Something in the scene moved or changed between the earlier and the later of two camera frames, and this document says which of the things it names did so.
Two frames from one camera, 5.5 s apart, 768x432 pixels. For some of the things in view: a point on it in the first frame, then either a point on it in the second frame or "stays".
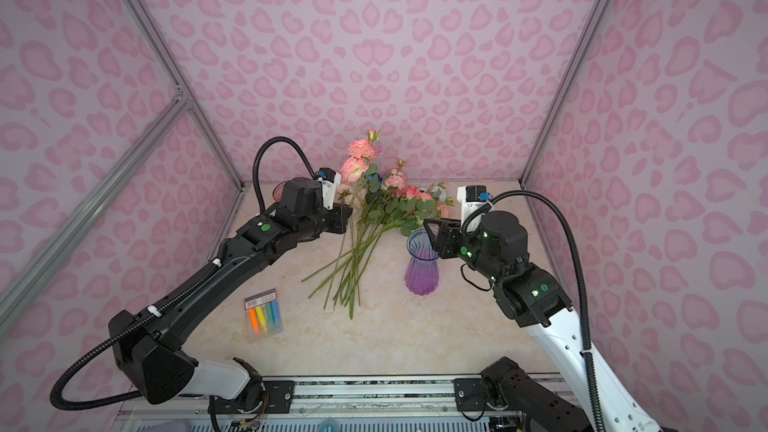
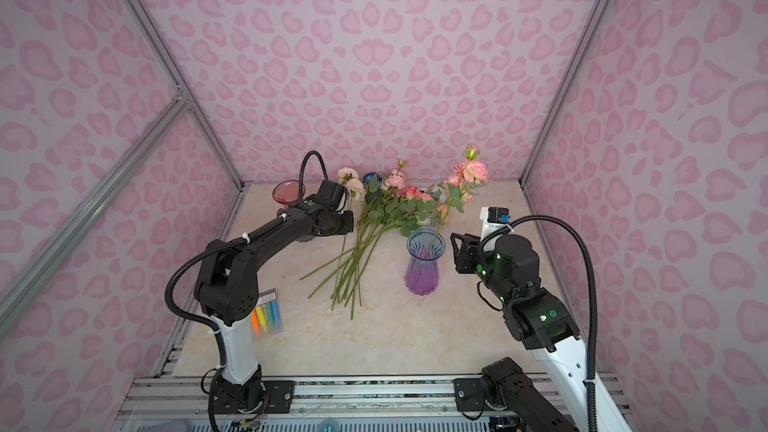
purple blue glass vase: [422, 270] stays
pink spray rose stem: [357, 171] to [464, 175]
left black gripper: [342, 213] stays
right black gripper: [449, 234] to [470, 248]
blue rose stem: [373, 182] stays
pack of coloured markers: [262, 315] stays
